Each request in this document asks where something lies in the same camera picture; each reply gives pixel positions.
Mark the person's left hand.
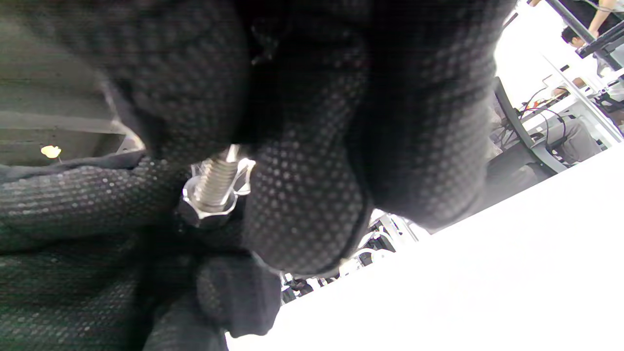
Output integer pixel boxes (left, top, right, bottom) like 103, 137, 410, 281
0, 152, 284, 351

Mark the person's right hand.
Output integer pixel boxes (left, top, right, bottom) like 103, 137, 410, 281
49, 0, 518, 273

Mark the silver hex nut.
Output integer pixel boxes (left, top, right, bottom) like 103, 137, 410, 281
176, 157, 257, 231

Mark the silver threaded screw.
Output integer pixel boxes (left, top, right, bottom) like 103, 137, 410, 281
194, 144, 244, 215

